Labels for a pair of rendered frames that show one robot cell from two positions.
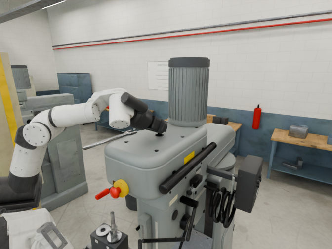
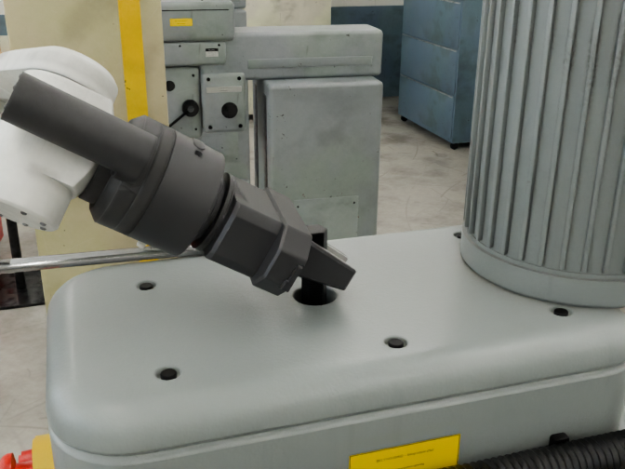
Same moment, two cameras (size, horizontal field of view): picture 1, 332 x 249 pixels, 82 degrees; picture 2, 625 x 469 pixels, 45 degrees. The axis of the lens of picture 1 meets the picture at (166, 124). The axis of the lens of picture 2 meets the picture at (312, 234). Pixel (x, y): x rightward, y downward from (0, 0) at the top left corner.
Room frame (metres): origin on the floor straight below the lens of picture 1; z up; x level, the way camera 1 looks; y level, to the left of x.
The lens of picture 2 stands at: (0.31, -0.33, 2.18)
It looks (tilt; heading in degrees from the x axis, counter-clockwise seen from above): 22 degrees down; 38
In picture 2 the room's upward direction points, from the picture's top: 1 degrees clockwise
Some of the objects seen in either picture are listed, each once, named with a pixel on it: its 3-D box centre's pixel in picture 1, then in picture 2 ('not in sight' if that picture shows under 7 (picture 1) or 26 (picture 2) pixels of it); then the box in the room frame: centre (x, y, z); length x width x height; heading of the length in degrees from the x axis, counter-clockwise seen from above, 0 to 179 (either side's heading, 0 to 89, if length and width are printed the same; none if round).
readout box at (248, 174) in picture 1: (250, 182); not in sight; (0.83, -0.42, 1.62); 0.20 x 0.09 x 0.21; 146
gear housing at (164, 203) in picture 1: (165, 174); not in sight; (0.80, 0.00, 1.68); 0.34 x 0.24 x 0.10; 146
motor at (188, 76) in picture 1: (187, 91); (592, 91); (0.97, -0.11, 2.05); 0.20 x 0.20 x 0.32
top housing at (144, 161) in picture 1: (161, 150); (329, 372); (0.78, 0.02, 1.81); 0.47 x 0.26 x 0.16; 146
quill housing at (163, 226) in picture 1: (160, 215); not in sight; (0.77, 0.02, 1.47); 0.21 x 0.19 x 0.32; 56
